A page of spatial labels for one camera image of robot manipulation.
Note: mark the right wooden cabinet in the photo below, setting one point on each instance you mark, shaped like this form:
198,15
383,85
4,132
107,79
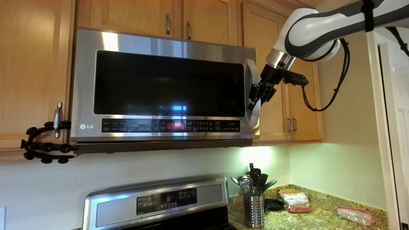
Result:
283,118

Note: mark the wooden cabinet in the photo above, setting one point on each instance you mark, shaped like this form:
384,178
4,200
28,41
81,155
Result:
283,118
35,40

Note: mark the stainless steel microwave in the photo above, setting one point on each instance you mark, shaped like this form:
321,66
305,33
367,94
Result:
136,93

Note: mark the metal mesh utensil holder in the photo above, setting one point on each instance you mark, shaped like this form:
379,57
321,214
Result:
254,211

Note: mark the silver cabinet handle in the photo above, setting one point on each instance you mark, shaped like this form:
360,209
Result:
57,119

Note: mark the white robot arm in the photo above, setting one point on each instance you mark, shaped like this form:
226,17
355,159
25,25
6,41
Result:
313,36

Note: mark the small black dish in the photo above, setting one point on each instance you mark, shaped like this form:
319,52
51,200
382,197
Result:
273,205

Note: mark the black flexible tripod mount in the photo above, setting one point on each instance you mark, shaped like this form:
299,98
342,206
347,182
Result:
47,151

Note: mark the left wooden cabinet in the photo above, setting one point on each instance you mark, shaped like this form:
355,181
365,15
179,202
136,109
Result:
35,40

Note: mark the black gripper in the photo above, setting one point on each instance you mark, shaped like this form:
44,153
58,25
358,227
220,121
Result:
264,90

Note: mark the clear plastic snack bag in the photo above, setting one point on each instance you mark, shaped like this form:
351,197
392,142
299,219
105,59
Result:
358,217

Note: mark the black kitchen utensils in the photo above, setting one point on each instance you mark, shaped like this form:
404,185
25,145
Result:
253,182

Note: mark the upper wooden cabinet doors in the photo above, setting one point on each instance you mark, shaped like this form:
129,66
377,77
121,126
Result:
208,21

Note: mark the packaged food bag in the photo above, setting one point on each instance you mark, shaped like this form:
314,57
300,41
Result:
296,202

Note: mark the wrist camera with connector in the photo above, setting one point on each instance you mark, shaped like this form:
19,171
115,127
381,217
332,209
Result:
295,80

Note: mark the stainless steel stove panel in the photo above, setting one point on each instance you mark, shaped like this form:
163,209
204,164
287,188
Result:
185,204

